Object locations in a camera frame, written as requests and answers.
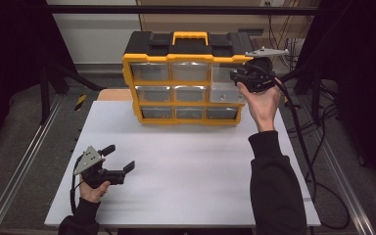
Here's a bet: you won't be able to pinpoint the person's right hand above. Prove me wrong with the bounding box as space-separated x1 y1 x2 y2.
236 77 283 133

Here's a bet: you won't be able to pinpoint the person's left hand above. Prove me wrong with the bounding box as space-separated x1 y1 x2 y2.
78 180 112 205

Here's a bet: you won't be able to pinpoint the yellow black organizer cabinet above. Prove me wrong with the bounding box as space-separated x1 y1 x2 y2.
121 30 259 127

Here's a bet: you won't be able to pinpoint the aluminium floor rail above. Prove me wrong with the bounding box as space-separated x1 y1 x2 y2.
297 96 376 235
0 93 64 235

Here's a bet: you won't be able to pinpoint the black horizontal frame bar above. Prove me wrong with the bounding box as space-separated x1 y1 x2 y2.
45 4 321 16

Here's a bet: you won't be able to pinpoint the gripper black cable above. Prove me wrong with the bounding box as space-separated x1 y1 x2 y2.
246 63 352 230
70 156 83 217

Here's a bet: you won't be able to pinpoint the black floor cables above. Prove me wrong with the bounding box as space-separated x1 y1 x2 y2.
286 79 341 140

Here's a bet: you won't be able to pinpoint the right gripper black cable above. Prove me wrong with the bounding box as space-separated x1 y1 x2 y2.
246 63 352 230

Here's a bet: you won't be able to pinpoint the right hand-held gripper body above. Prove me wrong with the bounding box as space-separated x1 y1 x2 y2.
241 47 290 93

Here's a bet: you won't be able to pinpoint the bundle of hanging wall cables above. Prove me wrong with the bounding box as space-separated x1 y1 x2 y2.
266 14 308 71

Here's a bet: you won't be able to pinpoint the black curtain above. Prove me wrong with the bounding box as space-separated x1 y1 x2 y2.
0 0 76 160
295 0 376 199

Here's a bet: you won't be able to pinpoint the black metal stand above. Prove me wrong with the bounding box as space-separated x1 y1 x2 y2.
278 62 323 122
39 57 107 125

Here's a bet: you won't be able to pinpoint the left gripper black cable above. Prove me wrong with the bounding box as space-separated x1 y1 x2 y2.
70 156 83 217

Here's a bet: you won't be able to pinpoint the grid of small clear drawers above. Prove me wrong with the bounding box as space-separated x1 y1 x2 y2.
129 62 240 120

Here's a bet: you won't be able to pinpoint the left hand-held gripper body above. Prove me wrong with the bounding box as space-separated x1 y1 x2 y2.
72 145 125 190

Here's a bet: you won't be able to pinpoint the dark grey flat box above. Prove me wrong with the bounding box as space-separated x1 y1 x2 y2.
237 27 265 37

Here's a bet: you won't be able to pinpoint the large clear plastic drawer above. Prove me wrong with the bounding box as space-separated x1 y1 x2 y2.
210 64 248 105

